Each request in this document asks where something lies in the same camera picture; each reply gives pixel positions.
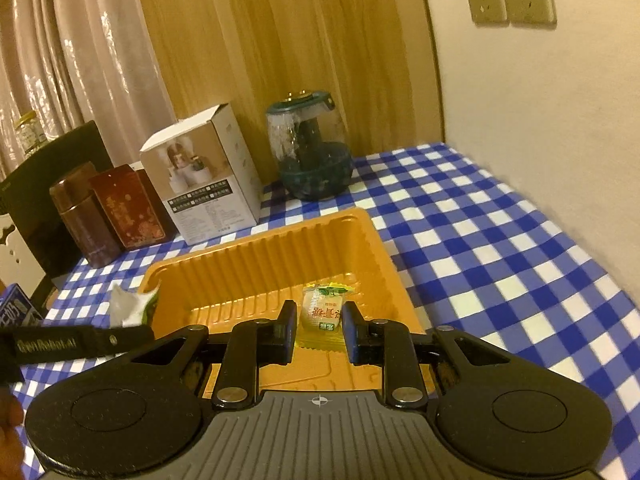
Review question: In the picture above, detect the yellow green snack packet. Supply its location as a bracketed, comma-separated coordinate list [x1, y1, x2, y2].
[300, 282, 352, 332]

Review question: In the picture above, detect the white green snack packet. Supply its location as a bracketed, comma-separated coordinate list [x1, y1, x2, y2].
[108, 284, 160, 327]

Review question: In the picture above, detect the person's left hand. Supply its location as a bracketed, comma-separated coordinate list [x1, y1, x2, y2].
[0, 387, 24, 480]

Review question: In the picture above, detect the blue milk carton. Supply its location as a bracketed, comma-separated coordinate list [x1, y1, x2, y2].
[0, 283, 43, 328]

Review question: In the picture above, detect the white carved chair back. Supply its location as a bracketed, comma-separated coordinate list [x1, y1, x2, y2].
[0, 214, 46, 297]

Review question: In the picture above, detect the orange plastic tray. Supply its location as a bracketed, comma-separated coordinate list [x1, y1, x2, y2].
[136, 206, 426, 394]

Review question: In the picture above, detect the blue white checkered tablecloth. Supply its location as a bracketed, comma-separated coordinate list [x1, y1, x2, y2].
[12, 142, 640, 480]

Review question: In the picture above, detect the brown cylindrical tin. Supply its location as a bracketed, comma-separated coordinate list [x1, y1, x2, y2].
[49, 162, 122, 268]

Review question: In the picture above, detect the dark red gift box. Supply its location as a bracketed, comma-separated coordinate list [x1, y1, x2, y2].
[89, 165, 177, 250]

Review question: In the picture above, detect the white product box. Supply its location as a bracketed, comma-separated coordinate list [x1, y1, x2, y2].
[140, 103, 262, 245]

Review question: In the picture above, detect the green glass humidifier jar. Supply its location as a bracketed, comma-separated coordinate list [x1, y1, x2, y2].
[266, 90, 354, 202]

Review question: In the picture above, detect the glass jar with lid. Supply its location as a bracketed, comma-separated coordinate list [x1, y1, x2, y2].
[14, 110, 48, 158]

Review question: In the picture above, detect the beige curtain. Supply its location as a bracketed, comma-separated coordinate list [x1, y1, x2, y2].
[1, 0, 176, 174]

